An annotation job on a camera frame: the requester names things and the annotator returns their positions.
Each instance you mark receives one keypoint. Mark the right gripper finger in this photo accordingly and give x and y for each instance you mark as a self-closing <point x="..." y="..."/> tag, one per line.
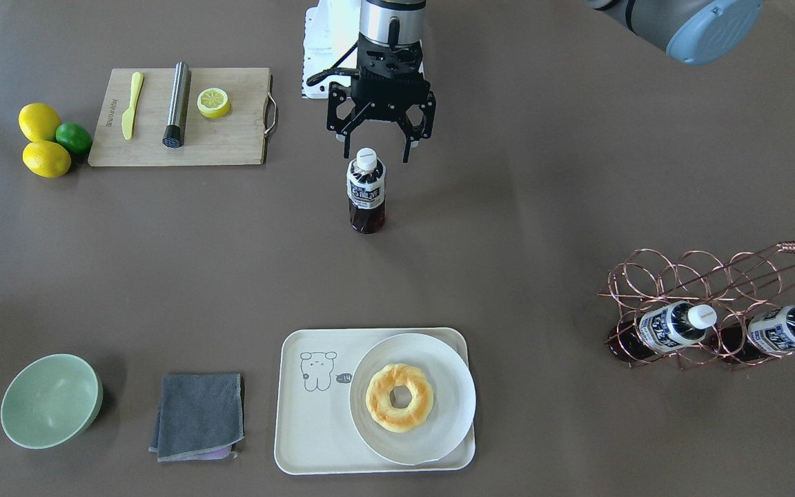
<point x="415" y="132"/>

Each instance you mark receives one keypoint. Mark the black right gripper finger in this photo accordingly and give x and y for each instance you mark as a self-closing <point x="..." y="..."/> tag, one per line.
<point x="338" y="95"/>

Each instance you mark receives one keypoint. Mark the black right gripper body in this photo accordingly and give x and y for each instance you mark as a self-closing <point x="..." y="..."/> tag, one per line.
<point x="342" y="99"/>

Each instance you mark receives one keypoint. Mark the tea bottle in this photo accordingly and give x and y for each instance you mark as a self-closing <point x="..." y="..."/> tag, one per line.
<point x="661" y="331"/>
<point x="366" y="190"/>
<point x="768" y="335"/>

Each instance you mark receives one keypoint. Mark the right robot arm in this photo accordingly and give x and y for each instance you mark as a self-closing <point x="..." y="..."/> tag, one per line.
<point x="385" y="69"/>

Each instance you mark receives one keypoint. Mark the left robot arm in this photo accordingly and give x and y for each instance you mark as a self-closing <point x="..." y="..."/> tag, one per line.
<point x="692" y="32"/>

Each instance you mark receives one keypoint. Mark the beige tray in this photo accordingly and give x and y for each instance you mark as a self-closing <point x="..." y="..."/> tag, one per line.
<point x="314" y="431"/>

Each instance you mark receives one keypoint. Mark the wooden cutting board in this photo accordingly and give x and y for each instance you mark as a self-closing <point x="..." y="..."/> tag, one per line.
<point x="238" y="139"/>

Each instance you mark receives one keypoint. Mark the half lemon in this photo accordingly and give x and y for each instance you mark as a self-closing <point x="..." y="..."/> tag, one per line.
<point x="213" y="103"/>

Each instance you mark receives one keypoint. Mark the steel muddler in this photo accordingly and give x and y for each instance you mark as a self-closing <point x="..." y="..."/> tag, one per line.
<point x="174" y="133"/>

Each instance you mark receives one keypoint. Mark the yellow plastic knife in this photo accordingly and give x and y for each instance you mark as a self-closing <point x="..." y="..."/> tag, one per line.
<point x="128" y="117"/>

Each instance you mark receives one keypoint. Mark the donut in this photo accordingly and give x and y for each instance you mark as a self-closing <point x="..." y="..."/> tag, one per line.
<point x="399" y="398"/>

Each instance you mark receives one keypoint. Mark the white plate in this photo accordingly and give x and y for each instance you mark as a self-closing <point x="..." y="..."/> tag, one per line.
<point x="453" y="409"/>

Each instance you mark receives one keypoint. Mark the green lime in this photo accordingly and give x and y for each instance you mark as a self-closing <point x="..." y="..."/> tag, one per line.
<point x="75" y="138"/>

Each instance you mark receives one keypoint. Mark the whole lemon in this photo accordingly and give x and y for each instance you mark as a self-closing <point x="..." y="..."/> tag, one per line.
<point x="47" y="159"/>
<point x="39" y="122"/>

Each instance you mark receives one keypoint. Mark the grey folded cloth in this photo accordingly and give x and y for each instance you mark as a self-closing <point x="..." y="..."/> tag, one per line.
<point x="199" y="417"/>

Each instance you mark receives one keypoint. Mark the green bowl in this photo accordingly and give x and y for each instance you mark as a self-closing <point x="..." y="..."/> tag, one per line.
<point x="51" y="401"/>

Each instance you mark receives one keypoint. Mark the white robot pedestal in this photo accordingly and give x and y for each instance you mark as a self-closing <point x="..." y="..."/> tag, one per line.
<point x="333" y="29"/>

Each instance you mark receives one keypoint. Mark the copper wire bottle rack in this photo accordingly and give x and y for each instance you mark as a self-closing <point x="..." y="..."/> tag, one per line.
<point x="745" y="285"/>

